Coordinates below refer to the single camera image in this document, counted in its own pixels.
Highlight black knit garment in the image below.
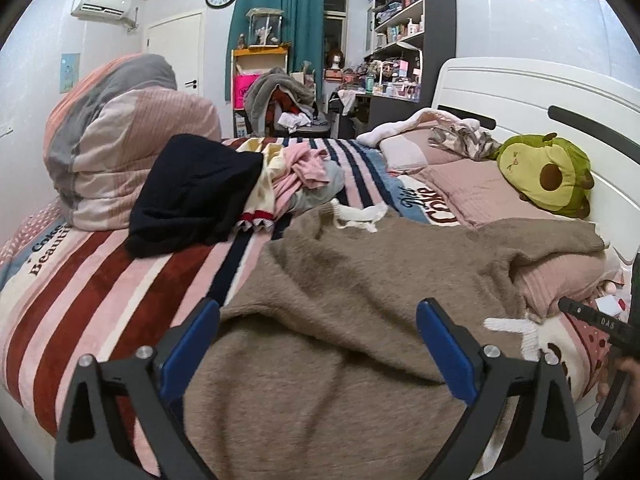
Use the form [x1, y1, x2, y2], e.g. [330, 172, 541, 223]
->
[125, 134, 265, 259]

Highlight pink garment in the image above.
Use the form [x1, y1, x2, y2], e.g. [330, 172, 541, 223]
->
[272, 141, 335, 216]

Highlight pink ribbed pillow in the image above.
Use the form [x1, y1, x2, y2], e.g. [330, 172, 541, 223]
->
[415, 160, 623, 317]

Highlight chair piled with clothes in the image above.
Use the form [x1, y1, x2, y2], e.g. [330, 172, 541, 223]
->
[244, 66, 317, 136]

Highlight glass display case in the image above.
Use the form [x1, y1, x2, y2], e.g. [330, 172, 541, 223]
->
[245, 8, 284, 49]

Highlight pink checked pillow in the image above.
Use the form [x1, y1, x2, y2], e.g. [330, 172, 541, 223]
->
[379, 125, 468, 171]

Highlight patterned beige cloth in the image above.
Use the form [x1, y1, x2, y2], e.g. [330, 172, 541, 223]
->
[430, 122, 502, 162]

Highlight cluttered dark desk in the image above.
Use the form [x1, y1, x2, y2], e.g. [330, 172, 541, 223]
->
[327, 87, 437, 137]

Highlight person's right hand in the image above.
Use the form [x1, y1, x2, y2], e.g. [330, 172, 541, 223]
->
[596, 354, 622, 406]

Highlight window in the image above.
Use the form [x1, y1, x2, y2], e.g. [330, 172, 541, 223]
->
[324, 0, 351, 51]

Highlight yellow shelf unit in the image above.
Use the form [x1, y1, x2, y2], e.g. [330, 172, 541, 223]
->
[231, 45, 291, 138]

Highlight brown fuzzy sweater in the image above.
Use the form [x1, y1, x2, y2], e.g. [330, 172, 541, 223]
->
[182, 200, 608, 480]

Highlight small blue wall poster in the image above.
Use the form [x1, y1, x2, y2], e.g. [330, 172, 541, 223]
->
[59, 53, 81, 94]

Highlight avocado plush toy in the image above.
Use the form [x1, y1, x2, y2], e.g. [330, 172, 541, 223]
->
[496, 133, 594, 219]

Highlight dark chair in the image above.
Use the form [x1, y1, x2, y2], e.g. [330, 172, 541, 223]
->
[270, 122, 332, 139]

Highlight pink white fleece blanket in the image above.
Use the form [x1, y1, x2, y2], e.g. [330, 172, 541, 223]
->
[356, 107, 497, 147]

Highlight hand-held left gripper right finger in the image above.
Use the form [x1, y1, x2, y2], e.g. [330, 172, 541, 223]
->
[416, 298, 585, 480]

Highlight teal curtain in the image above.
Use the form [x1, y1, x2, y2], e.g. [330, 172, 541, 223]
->
[226, 0, 327, 103]

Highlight white bed headboard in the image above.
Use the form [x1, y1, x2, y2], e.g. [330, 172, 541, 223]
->
[431, 57, 640, 273]

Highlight cream garment with red trim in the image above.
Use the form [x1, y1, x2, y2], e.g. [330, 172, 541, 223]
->
[235, 140, 296, 234]

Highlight dark bookshelf with items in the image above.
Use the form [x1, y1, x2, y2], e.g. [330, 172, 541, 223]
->
[369, 0, 457, 126]

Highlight folded pink grey duvet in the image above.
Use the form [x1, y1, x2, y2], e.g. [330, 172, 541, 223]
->
[42, 53, 223, 231]

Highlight pink shopping bag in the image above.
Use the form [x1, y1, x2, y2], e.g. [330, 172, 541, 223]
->
[233, 74, 262, 110]

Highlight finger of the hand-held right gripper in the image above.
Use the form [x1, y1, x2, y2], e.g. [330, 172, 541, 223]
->
[558, 296, 640, 349]
[591, 369, 633, 441]

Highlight striped printed blanket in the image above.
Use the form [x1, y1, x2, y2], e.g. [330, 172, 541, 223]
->
[0, 135, 621, 461]

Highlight white air conditioner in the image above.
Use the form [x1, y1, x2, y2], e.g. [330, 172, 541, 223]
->
[70, 0, 134, 24]

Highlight white door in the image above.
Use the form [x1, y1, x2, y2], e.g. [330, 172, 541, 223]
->
[145, 11, 206, 111]

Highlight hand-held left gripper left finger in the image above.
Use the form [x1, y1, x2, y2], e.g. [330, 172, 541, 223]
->
[54, 298, 221, 480]

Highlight light blue garment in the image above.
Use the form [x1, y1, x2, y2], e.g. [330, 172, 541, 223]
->
[290, 157, 347, 213]

